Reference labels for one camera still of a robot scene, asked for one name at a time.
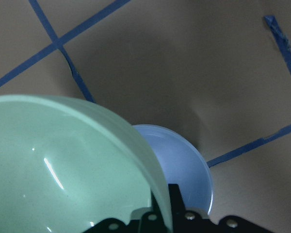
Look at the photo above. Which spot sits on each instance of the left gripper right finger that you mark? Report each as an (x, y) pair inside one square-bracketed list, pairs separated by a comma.
[(190, 221)]

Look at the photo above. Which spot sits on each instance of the green bowl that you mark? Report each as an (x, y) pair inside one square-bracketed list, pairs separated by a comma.
[(66, 164)]

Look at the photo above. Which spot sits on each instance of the blue bowl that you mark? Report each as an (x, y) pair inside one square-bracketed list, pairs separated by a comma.
[(182, 164)]

